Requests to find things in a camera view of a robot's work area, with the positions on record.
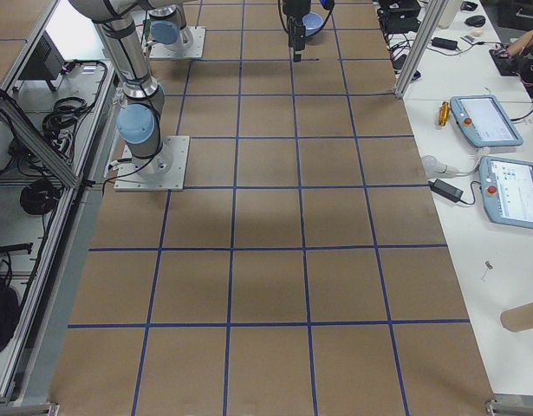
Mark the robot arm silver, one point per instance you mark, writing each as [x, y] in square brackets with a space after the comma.
[175, 15]
[138, 122]

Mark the teach pendant tablet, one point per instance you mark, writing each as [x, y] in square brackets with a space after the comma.
[507, 190]
[483, 121]

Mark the black power adapter brick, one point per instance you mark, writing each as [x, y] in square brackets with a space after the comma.
[446, 190]

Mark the gold metal cylinder tool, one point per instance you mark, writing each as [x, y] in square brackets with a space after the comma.
[443, 113]

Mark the aluminium frame post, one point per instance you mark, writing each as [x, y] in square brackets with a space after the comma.
[434, 12]

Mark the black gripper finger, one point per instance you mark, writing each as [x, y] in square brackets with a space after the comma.
[296, 33]

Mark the white light bulb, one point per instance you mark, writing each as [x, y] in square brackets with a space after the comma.
[434, 169]

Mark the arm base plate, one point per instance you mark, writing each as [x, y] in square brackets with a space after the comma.
[168, 42]
[165, 172]

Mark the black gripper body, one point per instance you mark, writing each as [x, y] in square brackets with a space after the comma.
[295, 13]

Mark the black computer mouse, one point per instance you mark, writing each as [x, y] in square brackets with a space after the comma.
[476, 21]

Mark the cardboard tube roll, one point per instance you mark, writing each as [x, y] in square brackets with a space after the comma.
[518, 319]

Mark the lower teach pendant tablet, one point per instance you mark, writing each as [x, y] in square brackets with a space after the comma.
[507, 190]

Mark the upper teach pendant tablet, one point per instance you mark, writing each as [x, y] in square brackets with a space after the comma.
[483, 121]

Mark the blue ceramic bowl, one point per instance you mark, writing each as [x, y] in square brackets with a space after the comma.
[312, 22]

